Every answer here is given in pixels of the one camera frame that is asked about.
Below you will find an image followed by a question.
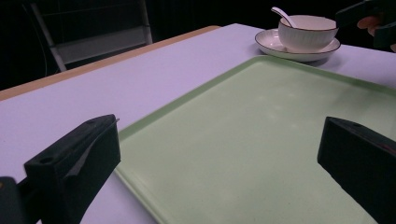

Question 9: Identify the grey metal stand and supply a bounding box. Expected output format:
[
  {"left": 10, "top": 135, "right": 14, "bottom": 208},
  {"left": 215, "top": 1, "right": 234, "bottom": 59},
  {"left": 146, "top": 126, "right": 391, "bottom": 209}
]
[{"left": 29, "top": 0, "right": 154, "bottom": 73}]

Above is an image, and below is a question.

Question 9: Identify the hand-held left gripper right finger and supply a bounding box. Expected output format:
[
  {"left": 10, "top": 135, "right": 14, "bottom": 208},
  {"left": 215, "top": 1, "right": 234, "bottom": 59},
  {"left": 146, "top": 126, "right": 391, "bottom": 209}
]
[{"left": 317, "top": 116, "right": 396, "bottom": 224}]

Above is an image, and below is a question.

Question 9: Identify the white ribbed bowl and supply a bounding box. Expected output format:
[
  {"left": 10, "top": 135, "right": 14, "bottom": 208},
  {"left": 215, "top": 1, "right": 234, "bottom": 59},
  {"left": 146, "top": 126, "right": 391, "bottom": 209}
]
[{"left": 277, "top": 14, "right": 339, "bottom": 53}]

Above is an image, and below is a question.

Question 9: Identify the light green plastic tray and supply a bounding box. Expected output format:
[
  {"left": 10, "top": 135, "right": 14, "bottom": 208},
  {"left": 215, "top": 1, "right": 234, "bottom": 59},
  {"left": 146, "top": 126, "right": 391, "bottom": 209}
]
[{"left": 114, "top": 55, "right": 396, "bottom": 224}]

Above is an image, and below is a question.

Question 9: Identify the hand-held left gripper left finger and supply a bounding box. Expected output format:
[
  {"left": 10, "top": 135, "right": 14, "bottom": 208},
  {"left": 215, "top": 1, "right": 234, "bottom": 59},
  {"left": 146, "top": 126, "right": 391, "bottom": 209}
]
[{"left": 23, "top": 114, "right": 121, "bottom": 224}]

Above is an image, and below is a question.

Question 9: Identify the white dark-rimmed plate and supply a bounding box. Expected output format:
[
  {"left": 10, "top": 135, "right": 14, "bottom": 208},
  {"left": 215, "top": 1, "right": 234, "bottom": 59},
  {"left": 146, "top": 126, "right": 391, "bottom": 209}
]
[{"left": 254, "top": 28, "right": 342, "bottom": 63}]

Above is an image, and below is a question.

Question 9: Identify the white ceramic spoon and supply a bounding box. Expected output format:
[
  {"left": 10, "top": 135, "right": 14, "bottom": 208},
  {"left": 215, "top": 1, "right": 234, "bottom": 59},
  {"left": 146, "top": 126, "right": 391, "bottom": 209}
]
[{"left": 270, "top": 7, "right": 298, "bottom": 29}]

